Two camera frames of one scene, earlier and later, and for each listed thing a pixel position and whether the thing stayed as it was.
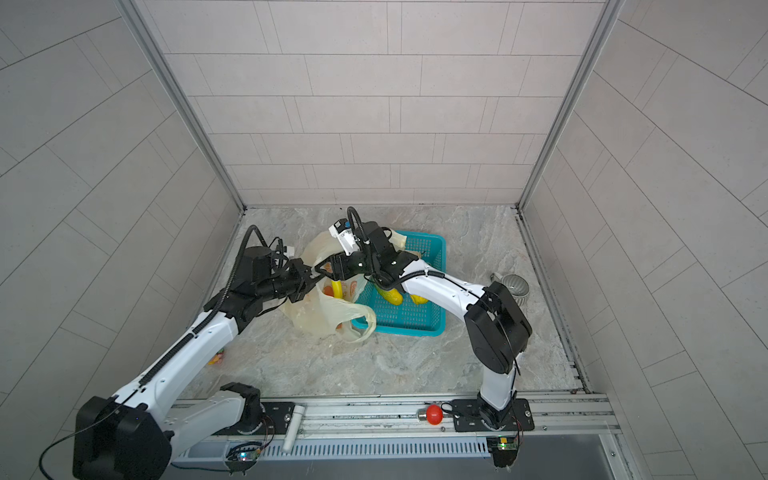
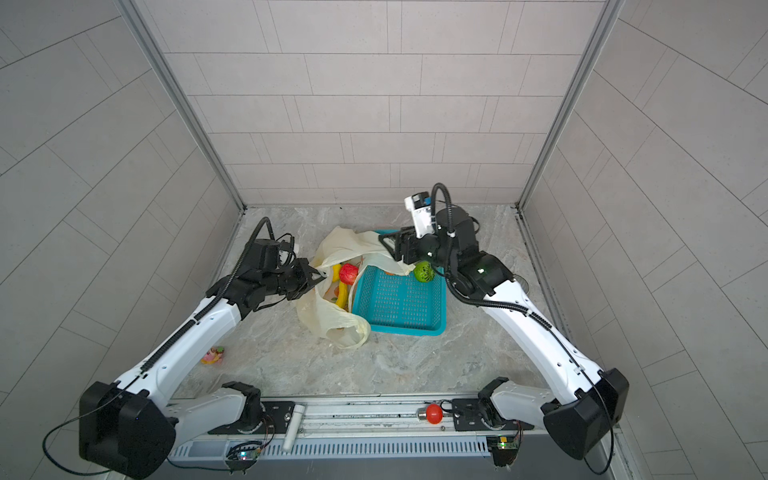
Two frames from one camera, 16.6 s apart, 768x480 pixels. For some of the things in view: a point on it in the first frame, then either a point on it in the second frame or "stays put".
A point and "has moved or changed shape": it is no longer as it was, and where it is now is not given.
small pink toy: [217, 358] stays put
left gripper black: [301, 273] stays put
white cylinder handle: [293, 428] stays put
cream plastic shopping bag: [328, 308] has moved or changed shape
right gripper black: [336, 260] -> [406, 235]
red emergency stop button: [434, 414] stays put
